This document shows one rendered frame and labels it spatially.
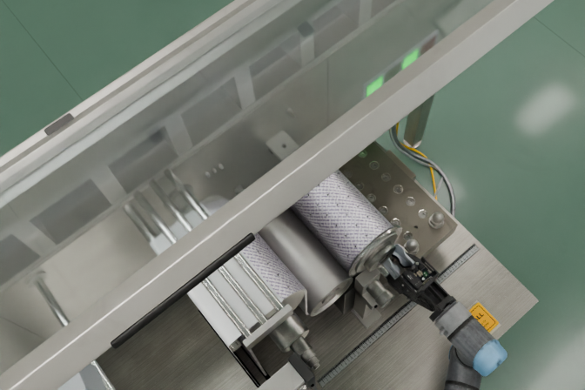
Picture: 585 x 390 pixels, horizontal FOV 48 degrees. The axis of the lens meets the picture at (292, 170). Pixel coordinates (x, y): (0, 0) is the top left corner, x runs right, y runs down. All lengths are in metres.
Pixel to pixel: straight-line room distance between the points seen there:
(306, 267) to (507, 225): 1.56
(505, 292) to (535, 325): 0.97
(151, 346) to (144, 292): 1.14
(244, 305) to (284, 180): 0.57
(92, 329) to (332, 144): 0.27
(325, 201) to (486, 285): 0.58
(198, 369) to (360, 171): 0.64
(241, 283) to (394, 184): 0.64
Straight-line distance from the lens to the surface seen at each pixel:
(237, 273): 1.17
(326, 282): 1.36
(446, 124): 2.97
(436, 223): 1.62
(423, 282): 1.46
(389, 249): 1.34
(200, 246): 0.60
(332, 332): 1.68
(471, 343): 1.46
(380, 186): 1.66
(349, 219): 1.32
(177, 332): 1.72
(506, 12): 0.73
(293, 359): 1.12
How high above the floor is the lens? 2.55
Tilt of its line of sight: 65 degrees down
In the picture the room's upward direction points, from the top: 7 degrees counter-clockwise
